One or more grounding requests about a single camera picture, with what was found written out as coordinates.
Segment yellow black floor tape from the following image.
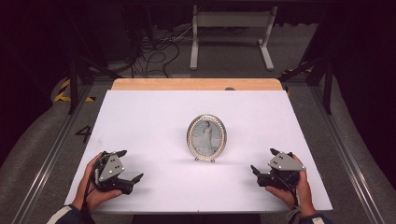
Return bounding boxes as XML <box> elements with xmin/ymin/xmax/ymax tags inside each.
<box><xmin>53</xmin><ymin>78</ymin><xmax>96</xmax><ymax>103</ymax></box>
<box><xmin>281</xmin><ymin>61</ymin><xmax>314</xmax><ymax>76</ymax></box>

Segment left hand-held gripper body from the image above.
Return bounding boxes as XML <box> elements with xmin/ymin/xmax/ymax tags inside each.
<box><xmin>92</xmin><ymin>151</ymin><xmax>134</xmax><ymax>196</ymax></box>

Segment white metal desk frame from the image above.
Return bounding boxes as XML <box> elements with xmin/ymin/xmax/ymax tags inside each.
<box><xmin>190</xmin><ymin>4</ymin><xmax>279</xmax><ymax>72</ymax></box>

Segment black metal stand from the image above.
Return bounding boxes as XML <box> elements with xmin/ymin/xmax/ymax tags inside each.
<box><xmin>279</xmin><ymin>55</ymin><xmax>334</xmax><ymax>116</ymax></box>
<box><xmin>64</xmin><ymin>6</ymin><xmax>123</xmax><ymax>116</ymax></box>

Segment dark curtain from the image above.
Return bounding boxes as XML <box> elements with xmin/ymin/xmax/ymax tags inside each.
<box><xmin>0</xmin><ymin>0</ymin><xmax>73</xmax><ymax>162</ymax></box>
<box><xmin>326</xmin><ymin>0</ymin><xmax>396</xmax><ymax>181</ymax></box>

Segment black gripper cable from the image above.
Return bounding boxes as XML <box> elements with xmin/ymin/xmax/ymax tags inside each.
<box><xmin>81</xmin><ymin>160</ymin><xmax>104</xmax><ymax>213</ymax></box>
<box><xmin>279</xmin><ymin>178</ymin><xmax>303</xmax><ymax>224</ymax></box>

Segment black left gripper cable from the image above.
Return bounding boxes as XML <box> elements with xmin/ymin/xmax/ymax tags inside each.
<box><xmin>81</xmin><ymin>160</ymin><xmax>104</xmax><ymax>213</ymax></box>

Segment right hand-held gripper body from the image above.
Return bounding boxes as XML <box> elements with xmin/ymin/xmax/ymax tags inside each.
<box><xmin>256</xmin><ymin>151</ymin><xmax>306</xmax><ymax>191</ymax></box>

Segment person's right hand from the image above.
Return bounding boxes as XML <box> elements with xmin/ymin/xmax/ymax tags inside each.
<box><xmin>264</xmin><ymin>154</ymin><xmax>318</xmax><ymax>218</ymax></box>

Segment tangle of black floor cables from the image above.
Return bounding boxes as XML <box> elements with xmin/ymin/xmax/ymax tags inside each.
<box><xmin>130</xmin><ymin>36</ymin><xmax>181</xmax><ymax>78</ymax></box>

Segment oval silver photo frame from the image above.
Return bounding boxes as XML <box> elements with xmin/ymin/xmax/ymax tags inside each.
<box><xmin>186</xmin><ymin>113</ymin><xmax>228</xmax><ymax>163</ymax></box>

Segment white floor cables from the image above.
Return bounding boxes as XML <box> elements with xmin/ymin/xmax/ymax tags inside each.
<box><xmin>160</xmin><ymin>26</ymin><xmax>194</xmax><ymax>44</ymax></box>

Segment dark equipment cabinet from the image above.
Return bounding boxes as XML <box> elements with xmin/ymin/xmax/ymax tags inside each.
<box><xmin>92</xmin><ymin>0</ymin><xmax>139</xmax><ymax>64</ymax></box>

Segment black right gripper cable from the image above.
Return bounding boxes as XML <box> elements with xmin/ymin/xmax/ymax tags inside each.
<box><xmin>279</xmin><ymin>178</ymin><xmax>303</xmax><ymax>224</ymax></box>

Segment person's left hand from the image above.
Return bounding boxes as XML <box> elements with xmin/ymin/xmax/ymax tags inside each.
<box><xmin>72</xmin><ymin>151</ymin><xmax>124</xmax><ymax>213</ymax></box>

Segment aluminium floor rail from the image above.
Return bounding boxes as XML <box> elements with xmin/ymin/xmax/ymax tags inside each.
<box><xmin>10</xmin><ymin>83</ymin><xmax>94</xmax><ymax>224</ymax></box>
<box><xmin>309</xmin><ymin>83</ymin><xmax>388</xmax><ymax>224</ymax></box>

